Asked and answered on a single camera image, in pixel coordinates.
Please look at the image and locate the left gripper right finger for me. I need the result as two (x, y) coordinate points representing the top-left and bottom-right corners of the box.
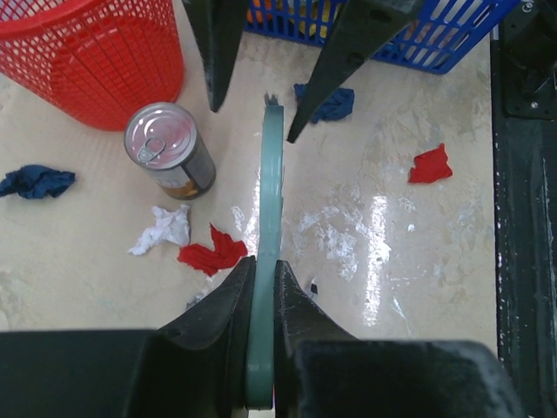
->
(273, 260), (357, 409)

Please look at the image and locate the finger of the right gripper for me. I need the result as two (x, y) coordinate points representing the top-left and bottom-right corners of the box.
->
(182, 0), (251, 112)
(287, 0), (424, 143)

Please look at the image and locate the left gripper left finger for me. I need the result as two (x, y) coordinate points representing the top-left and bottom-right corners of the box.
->
(155, 256), (256, 409)

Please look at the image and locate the teal hand brush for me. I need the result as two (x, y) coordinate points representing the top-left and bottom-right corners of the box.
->
(245, 94), (285, 410)

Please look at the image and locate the blue plastic basket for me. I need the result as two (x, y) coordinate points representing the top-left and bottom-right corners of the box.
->
(245, 0), (519, 74)

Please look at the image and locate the blue scrap right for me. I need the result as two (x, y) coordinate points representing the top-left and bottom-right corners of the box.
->
(309, 88), (355, 125)

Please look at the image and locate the red scrap centre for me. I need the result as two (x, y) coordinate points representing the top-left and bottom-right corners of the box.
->
(177, 224), (248, 277)

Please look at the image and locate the red scrap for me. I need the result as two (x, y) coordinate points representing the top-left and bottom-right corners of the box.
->
(408, 144), (453, 184)
(177, 224), (248, 277)

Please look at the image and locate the white paper scrap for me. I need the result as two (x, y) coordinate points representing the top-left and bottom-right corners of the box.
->
(127, 204), (191, 256)

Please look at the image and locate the red mesh waste basket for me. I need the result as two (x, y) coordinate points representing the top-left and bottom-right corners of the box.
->
(1, 1), (185, 131)

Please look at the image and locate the tin food can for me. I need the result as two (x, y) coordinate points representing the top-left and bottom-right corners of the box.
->
(124, 102), (217, 200)

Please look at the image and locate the red scrap front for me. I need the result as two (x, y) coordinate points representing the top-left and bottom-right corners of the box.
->
(408, 144), (453, 184)

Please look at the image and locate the blue scrap near bin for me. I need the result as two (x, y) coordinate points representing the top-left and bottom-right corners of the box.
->
(1, 165), (76, 199)

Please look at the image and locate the black base frame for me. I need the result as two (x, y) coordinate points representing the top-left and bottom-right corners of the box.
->
(490, 1), (556, 417)

